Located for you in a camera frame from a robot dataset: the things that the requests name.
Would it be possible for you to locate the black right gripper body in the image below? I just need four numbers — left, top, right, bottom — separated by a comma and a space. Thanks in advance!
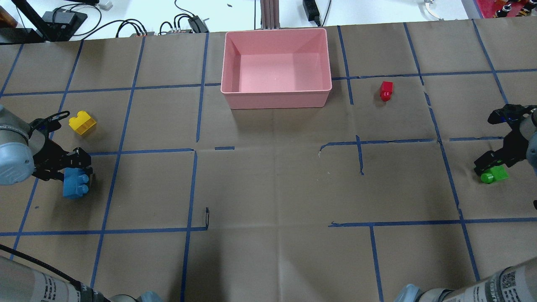
474, 104, 533, 174

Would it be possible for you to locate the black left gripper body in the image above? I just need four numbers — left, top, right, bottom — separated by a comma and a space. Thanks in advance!
29, 111, 93, 182

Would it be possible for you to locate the green toy block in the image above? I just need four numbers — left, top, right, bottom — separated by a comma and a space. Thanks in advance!
480, 166, 509, 184

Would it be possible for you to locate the blue toy block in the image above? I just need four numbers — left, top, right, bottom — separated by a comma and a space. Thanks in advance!
62, 168, 89, 199

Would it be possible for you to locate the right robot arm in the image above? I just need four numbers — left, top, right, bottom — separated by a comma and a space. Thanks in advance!
396, 104, 537, 302

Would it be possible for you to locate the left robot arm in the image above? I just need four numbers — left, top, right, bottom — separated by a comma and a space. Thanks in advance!
0, 107, 162, 302

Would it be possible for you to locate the pink plastic box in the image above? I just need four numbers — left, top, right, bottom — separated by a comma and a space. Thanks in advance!
220, 27, 332, 109

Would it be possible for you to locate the yellow toy block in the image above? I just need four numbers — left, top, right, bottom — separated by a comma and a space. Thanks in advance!
68, 110, 96, 136

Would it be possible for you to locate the red toy block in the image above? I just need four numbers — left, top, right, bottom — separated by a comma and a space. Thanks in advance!
379, 81, 394, 102

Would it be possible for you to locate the black usb hub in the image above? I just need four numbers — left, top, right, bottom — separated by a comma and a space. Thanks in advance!
188, 15, 209, 33

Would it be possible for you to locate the black power adapter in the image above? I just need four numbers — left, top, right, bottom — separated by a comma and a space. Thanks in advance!
302, 0, 321, 26

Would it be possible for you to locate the black camera tripod stand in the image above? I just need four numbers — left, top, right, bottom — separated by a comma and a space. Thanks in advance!
0, 0, 88, 45

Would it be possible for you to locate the aluminium frame post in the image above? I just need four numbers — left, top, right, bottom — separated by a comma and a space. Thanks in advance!
260, 0, 280, 29

